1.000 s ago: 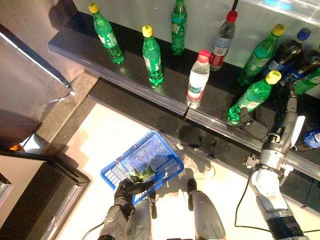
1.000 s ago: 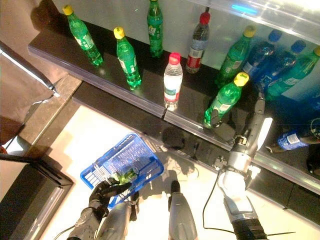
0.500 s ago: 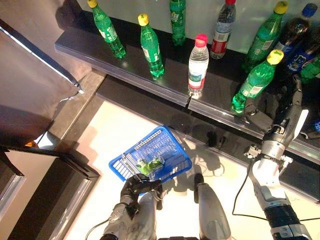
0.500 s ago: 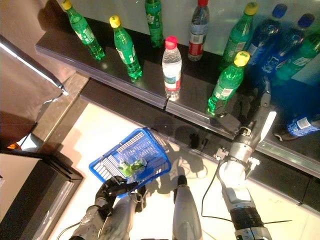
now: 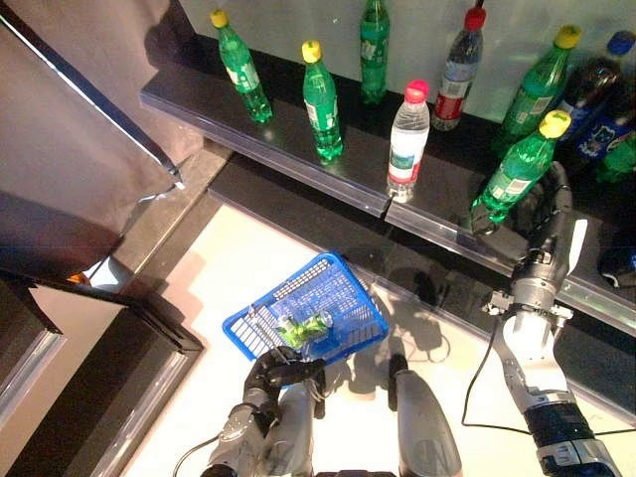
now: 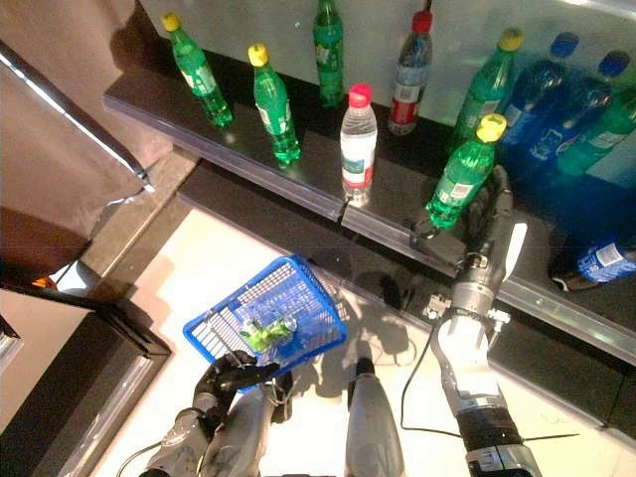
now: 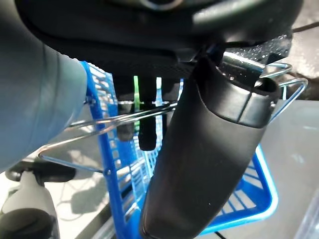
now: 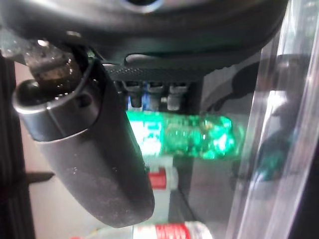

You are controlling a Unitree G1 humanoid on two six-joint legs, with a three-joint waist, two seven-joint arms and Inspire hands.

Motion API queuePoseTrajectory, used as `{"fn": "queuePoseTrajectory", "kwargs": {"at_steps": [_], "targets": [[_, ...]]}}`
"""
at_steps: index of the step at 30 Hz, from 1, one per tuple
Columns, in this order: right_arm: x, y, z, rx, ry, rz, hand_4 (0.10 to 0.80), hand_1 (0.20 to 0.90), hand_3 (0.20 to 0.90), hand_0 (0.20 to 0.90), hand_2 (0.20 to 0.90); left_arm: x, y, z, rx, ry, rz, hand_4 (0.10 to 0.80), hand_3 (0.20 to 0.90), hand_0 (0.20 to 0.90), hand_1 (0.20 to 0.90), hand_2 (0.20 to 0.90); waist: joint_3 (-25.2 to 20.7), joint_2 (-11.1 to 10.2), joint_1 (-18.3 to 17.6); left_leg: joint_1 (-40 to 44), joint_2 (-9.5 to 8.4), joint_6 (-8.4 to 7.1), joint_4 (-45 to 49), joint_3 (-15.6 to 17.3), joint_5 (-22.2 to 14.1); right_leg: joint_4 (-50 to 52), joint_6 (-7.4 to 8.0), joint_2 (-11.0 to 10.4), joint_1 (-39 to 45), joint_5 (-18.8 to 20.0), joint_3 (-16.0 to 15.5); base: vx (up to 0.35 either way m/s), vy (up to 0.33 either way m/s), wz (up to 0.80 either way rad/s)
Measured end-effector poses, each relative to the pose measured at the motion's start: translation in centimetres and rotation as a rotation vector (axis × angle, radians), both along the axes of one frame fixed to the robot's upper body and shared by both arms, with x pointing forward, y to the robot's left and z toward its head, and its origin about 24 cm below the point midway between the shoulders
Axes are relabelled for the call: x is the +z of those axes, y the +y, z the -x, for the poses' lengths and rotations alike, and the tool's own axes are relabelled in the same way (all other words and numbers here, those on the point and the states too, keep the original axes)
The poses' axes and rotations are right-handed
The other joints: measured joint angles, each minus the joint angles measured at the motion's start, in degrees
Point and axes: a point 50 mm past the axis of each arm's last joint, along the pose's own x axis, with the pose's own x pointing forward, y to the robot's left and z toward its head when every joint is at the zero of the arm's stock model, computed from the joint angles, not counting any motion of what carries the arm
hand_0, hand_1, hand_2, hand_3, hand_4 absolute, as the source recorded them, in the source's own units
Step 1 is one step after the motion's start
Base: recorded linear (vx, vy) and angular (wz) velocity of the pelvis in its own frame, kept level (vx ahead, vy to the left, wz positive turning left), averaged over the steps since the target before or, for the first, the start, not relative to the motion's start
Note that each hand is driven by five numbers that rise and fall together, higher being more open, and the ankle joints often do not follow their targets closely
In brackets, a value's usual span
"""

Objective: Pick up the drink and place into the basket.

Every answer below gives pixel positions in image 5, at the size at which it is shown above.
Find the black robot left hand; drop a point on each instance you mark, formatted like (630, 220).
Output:
(283, 372)

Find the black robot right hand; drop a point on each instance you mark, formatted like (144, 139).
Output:
(546, 213)

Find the blue plastic shopping basket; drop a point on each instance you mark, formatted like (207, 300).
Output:
(338, 288)

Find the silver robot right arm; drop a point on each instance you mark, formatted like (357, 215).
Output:
(531, 343)

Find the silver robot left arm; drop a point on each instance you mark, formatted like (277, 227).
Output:
(233, 432)

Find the silver robot left leg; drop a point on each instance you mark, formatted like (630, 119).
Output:
(293, 432)

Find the black robot right foot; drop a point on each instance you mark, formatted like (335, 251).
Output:
(397, 367)

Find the black framed display counter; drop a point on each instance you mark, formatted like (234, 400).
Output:
(164, 328)

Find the clear water bottle red cap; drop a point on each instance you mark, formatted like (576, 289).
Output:
(408, 144)
(454, 79)

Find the small orange object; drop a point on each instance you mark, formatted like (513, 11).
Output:
(79, 279)

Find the black glossy bottle shelf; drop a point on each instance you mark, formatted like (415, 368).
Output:
(278, 134)

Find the brown cabinet with metal edge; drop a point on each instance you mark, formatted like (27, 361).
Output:
(64, 149)

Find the clear plastic shelf price rail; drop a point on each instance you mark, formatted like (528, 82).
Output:
(323, 185)
(447, 232)

